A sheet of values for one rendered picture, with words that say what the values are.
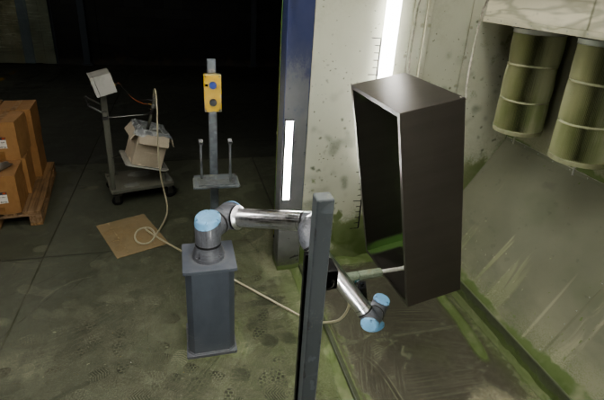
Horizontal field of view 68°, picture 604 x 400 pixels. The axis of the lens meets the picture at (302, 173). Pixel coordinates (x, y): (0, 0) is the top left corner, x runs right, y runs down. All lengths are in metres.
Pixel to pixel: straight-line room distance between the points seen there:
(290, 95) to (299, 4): 0.59
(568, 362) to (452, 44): 2.16
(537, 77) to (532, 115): 0.26
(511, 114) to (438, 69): 0.60
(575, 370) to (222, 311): 2.02
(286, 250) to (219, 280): 1.05
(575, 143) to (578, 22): 0.67
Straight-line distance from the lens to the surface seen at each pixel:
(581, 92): 3.01
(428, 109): 2.21
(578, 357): 3.12
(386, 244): 3.26
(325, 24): 3.10
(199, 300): 2.77
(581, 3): 3.00
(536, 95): 3.42
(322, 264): 1.30
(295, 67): 3.08
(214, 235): 2.61
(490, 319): 3.46
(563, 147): 3.09
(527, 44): 3.37
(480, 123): 3.85
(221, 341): 2.99
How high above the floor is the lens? 2.17
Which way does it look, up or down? 23 degrees down
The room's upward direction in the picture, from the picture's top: 4 degrees clockwise
